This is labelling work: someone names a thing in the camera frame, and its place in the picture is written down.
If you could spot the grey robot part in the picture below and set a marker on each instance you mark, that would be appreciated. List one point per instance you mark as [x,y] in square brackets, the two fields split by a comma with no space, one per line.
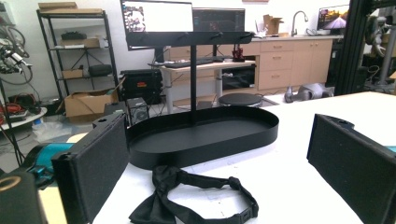
[311,91]

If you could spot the large computer monitor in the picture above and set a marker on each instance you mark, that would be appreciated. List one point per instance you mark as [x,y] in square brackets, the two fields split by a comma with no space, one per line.
[162,17]

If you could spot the black metal shelf rack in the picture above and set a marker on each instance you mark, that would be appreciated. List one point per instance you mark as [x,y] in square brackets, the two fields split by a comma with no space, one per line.
[109,46]

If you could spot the light wooden desk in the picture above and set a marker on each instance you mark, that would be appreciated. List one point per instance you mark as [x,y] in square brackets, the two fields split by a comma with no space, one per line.
[218,66]

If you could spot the red and black figure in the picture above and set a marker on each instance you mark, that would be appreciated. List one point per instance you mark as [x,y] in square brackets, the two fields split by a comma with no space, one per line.
[238,53]

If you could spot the black computer tower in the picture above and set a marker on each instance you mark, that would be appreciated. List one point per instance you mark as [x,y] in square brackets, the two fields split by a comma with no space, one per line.
[137,110]

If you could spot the dark computer monitor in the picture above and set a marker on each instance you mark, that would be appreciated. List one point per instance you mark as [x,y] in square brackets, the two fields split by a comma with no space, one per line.
[218,20]

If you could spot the black bag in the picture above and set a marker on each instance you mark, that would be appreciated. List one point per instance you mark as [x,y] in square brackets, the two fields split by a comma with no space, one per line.
[100,70]

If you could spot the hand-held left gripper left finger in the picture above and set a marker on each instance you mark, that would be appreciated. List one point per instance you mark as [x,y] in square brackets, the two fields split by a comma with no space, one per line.
[93,168]

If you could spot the flat cardboard box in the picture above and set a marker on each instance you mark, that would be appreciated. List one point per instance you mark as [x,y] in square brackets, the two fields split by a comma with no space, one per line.
[57,5]

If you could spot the long cardboard board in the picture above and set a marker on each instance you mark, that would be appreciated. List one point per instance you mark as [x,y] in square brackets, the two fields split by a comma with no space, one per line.
[71,11]

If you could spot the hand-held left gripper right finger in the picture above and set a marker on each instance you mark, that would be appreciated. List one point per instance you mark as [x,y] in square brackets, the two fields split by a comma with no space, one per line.
[355,168]

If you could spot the clear plastic bag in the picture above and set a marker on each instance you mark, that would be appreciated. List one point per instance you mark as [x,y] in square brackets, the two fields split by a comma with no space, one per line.
[51,130]

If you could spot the black equipment case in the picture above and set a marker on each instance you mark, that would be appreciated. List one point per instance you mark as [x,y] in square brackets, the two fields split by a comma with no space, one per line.
[140,84]

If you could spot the black stand with oval tray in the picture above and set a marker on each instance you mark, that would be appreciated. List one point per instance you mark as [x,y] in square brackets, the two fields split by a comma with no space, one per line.
[199,140]

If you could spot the open cardboard box on counter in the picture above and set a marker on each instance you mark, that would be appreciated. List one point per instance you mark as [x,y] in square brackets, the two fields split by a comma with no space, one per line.
[272,25]

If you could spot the light wooden cabinet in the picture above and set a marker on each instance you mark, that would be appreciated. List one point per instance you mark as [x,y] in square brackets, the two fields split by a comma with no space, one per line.
[295,62]

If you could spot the large open cardboard box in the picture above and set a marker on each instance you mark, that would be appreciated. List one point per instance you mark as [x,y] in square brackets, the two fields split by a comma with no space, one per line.
[85,104]

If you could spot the small cardboard box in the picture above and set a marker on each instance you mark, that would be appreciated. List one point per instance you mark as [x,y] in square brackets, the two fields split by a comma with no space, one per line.
[72,73]

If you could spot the round black stool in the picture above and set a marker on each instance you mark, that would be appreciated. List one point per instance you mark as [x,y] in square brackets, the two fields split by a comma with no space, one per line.
[240,99]

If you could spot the metal faucet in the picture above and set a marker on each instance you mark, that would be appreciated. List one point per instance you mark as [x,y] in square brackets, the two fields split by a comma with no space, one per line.
[294,23]

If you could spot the round white table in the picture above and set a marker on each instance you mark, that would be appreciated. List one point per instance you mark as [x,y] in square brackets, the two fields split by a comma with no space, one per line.
[28,119]

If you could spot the black metal frame post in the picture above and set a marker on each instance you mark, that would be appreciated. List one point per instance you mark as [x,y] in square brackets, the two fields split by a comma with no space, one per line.
[351,46]

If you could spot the monitor with colourful picture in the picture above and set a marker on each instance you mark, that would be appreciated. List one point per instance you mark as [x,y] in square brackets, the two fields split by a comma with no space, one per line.
[333,17]

